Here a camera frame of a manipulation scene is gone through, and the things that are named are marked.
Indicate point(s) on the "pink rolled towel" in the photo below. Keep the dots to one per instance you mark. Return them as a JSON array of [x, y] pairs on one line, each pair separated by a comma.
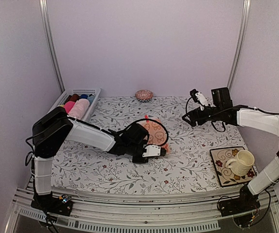
[[68, 106]]

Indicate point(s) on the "cream ceramic mug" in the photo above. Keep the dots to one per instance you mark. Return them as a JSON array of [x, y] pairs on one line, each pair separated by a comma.
[[241, 163]]

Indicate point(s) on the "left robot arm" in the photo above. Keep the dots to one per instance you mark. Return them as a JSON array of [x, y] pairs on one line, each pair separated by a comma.
[[56, 127]]

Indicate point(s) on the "patterned ceramic bowl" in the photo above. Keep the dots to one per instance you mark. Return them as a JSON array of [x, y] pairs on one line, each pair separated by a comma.
[[144, 95]]

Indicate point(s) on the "right aluminium frame post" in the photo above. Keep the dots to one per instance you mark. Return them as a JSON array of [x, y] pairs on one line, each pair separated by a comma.
[[239, 43]]

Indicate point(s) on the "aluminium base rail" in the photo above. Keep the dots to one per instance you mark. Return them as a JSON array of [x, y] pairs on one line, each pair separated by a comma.
[[163, 213]]

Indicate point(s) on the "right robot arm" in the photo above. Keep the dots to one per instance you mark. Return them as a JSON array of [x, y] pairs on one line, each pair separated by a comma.
[[252, 171]]

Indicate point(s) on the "left aluminium frame post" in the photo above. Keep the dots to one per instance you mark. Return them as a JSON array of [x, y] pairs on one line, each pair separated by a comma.
[[48, 34]]

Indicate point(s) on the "dark red rolled towel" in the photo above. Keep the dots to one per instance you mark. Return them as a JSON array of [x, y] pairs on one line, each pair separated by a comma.
[[74, 98]]

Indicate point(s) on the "aluminium frame post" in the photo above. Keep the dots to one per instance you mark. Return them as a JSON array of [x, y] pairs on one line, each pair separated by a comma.
[[239, 43], [48, 34]]

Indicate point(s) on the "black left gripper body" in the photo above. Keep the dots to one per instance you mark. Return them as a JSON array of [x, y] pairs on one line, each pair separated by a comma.
[[134, 149]]

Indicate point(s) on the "pink towel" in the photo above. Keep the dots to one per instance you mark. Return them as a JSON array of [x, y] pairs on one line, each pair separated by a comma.
[[79, 109], [68, 106]]

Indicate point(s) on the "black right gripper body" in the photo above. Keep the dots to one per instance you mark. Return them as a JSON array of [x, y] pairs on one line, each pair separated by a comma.
[[202, 120]]

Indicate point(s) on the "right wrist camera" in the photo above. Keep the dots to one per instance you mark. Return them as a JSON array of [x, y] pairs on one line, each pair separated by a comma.
[[198, 97]]

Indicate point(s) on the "orange patterned towel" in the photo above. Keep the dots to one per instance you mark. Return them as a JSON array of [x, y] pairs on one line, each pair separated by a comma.
[[157, 134]]

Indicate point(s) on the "white plastic basket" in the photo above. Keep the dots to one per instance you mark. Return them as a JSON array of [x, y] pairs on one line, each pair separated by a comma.
[[65, 96]]

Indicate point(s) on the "light blue rolled towel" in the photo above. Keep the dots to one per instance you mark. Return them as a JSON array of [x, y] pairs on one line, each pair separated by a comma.
[[91, 98]]

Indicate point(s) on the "floral table mat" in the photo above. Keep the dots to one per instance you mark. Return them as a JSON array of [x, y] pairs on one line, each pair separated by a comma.
[[188, 168]]

